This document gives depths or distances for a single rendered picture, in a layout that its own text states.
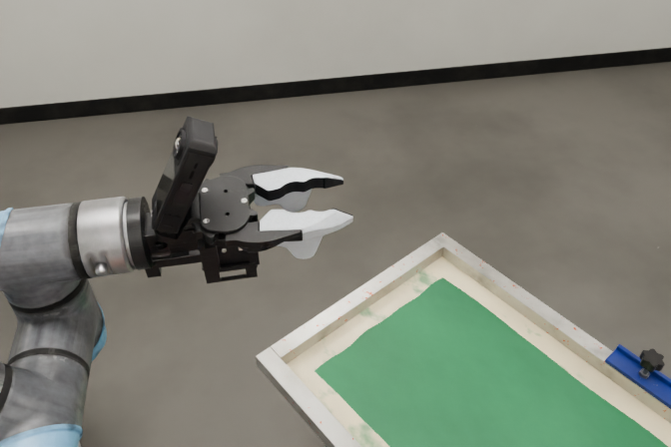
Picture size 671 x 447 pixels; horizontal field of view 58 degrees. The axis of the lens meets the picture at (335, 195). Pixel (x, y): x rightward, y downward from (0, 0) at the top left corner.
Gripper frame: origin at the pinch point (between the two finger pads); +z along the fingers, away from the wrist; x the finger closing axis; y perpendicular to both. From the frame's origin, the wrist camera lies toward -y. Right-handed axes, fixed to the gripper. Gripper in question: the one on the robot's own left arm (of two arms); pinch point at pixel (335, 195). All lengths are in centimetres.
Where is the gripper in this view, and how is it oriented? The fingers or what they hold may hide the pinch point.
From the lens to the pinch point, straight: 60.5
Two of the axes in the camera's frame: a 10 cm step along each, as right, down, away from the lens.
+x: 1.8, 7.3, -6.6
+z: 9.8, -1.2, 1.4
